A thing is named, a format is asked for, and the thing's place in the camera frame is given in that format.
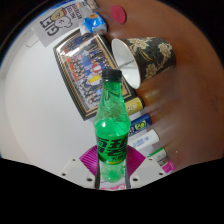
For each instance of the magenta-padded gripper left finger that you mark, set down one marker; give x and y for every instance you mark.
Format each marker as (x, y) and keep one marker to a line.
(77, 171)

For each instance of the framed group picture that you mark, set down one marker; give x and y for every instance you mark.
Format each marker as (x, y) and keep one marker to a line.
(83, 70)

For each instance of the blue tissue pack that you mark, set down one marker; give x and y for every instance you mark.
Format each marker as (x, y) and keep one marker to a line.
(95, 22)

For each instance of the white printed gift bag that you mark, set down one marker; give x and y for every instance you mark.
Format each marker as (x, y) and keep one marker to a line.
(56, 25)

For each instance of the dark blue pump bottle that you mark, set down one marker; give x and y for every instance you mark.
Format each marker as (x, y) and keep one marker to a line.
(141, 124)

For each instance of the green plastic drink bottle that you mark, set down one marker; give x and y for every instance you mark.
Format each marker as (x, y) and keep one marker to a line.
(111, 133)

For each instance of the amber pump bottle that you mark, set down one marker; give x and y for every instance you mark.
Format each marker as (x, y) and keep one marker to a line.
(134, 106)

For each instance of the white blue-capped lotion bottle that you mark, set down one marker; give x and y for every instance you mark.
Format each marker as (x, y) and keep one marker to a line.
(145, 140)

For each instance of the flat round red coaster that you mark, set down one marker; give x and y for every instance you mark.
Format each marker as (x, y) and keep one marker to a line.
(118, 14)

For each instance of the dark floral cup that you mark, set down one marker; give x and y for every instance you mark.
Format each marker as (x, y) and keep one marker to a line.
(153, 56)

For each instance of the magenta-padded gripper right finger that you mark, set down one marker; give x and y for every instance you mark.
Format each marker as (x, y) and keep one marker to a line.
(146, 171)

